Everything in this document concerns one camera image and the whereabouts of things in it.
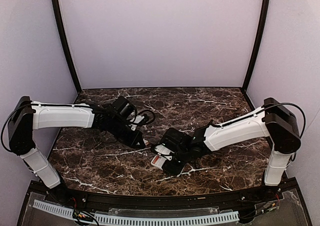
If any white red remote control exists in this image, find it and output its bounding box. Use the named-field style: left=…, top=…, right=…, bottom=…
left=151, top=156, right=178, bottom=176

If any orange AAA battery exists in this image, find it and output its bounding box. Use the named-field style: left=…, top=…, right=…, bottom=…
left=152, top=156, right=162, bottom=164

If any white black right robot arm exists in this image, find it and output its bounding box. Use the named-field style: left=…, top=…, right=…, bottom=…
left=151, top=98, right=304, bottom=187

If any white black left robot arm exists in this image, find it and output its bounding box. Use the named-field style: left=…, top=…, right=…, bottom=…
left=0, top=96, right=151, bottom=189

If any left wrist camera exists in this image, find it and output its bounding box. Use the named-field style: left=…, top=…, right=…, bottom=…
left=129, top=110, right=156, bottom=131

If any white slotted cable duct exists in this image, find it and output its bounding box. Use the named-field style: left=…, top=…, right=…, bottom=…
left=32, top=200, right=240, bottom=226

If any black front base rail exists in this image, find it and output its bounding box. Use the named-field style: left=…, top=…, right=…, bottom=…
left=47, top=178, right=298, bottom=211

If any black left frame post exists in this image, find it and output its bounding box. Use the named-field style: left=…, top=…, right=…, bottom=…
left=51, top=0, right=82, bottom=94

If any black frame post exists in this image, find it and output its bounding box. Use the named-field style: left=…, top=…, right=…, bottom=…
left=242, top=0, right=270, bottom=92
left=51, top=0, right=82, bottom=94

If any black right frame post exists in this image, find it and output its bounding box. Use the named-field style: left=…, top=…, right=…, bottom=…
left=242, top=0, right=270, bottom=92

